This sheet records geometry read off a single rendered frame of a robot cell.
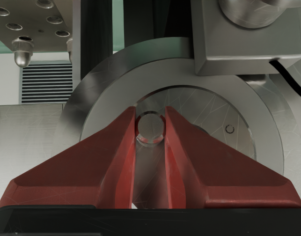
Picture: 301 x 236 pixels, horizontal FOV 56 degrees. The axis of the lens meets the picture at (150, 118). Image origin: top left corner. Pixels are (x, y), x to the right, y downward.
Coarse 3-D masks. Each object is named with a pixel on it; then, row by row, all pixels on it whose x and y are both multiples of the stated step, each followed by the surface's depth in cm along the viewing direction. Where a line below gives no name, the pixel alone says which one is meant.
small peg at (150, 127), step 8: (144, 112) 12; (152, 112) 12; (136, 120) 12; (144, 120) 12; (152, 120) 12; (160, 120) 12; (136, 128) 12; (144, 128) 12; (152, 128) 12; (160, 128) 12; (136, 136) 13; (144, 136) 12; (152, 136) 12; (160, 136) 12; (144, 144) 13; (152, 144) 13
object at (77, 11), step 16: (80, 0) 18; (96, 0) 26; (80, 16) 18; (96, 16) 26; (80, 32) 18; (96, 32) 25; (112, 32) 43; (80, 48) 18; (96, 48) 25; (112, 48) 42; (80, 64) 18; (96, 64) 25
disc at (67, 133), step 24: (144, 48) 17; (168, 48) 17; (192, 48) 18; (96, 72) 17; (120, 72) 17; (72, 96) 17; (96, 96) 17; (264, 96) 17; (72, 120) 17; (288, 120) 17; (72, 144) 16; (288, 144) 17; (288, 168) 16
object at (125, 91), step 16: (144, 64) 16; (160, 64) 16; (176, 64) 16; (192, 64) 17; (128, 80) 16; (144, 80) 16; (160, 80) 16; (176, 80) 16; (192, 80) 16; (208, 80) 16; (224, 80) 16; (240, 80) 16; (112, 96) 16; (128, 96) 16; (224, 96) 16; (240, 96) 16; (256, 96) 16; (96, 112) 16; (112, 112) 16; (240, 112) 16; (256, 112) 16; (96, 128) 16; (256, 128) 16; (272, 128) 16; (256, 144) 16; (272, 144) 16; (272, 160) 16
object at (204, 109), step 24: (144, 96) 15; (168, 96) 15; (192, 96) 15; (216, 96) 15; (192, 120) 15; (216, 120) 15; (240, 120) 15; (240, 144) 15; (144, 168) 14; (144, 192) 14
